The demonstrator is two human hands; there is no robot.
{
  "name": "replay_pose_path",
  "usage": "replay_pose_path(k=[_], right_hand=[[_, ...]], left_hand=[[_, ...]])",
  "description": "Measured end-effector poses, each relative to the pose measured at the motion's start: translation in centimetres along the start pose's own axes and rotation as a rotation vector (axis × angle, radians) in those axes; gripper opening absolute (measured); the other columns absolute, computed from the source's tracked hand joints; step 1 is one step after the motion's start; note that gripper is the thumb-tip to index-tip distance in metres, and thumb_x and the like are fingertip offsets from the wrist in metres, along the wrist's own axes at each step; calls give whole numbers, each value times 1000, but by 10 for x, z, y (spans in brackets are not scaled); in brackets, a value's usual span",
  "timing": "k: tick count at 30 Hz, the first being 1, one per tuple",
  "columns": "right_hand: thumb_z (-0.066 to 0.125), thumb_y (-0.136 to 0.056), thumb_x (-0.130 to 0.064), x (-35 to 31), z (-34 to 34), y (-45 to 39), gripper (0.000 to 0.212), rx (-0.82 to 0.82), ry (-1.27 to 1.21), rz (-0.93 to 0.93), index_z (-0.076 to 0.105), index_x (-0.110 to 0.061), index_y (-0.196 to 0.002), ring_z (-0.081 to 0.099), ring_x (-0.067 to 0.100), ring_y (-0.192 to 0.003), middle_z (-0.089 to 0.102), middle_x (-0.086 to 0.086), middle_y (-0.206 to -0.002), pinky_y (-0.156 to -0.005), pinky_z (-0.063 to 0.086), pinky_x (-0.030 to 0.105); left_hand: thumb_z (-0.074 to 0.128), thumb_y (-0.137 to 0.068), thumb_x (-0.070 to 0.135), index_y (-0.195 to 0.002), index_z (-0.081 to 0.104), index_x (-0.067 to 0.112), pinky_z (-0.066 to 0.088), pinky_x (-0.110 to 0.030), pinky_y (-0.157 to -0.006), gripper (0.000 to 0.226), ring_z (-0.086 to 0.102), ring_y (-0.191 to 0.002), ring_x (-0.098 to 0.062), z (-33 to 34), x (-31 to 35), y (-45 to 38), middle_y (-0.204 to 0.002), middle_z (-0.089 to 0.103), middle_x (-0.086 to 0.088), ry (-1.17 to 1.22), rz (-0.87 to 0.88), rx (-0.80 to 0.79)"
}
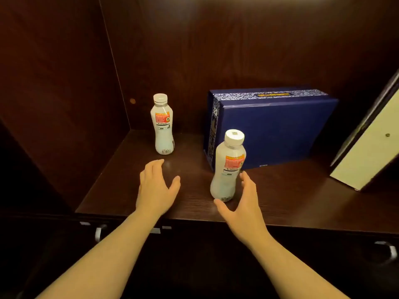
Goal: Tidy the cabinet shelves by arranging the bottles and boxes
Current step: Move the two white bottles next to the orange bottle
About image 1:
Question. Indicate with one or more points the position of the person's left hand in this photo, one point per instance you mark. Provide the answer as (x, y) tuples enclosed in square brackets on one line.
[(154, 196)]

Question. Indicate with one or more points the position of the person's right hand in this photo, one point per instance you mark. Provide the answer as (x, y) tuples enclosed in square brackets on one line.
[(246, 217)]

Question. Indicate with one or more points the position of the white drink bottle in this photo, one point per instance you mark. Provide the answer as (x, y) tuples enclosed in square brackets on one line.
[(226, 180), (163, 133)]

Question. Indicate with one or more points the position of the blue patterned gift box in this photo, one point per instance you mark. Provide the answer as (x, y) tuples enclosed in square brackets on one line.
[(280, 130)]

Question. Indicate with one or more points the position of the white and blue tea box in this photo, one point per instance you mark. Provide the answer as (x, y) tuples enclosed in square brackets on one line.
[(367, 152)]

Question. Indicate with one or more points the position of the dark wooden cabinet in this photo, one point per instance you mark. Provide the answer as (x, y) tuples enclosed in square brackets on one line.
[(62, 90)]

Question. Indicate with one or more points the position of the person's left forearm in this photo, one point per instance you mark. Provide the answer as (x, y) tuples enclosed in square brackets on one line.
[(103, 264)]

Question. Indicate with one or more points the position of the person's right forearm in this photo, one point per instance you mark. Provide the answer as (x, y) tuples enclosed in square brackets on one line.
[(290, 274)]

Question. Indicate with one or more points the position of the large white door sticker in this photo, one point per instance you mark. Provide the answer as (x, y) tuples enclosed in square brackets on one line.
[(155, 230)]

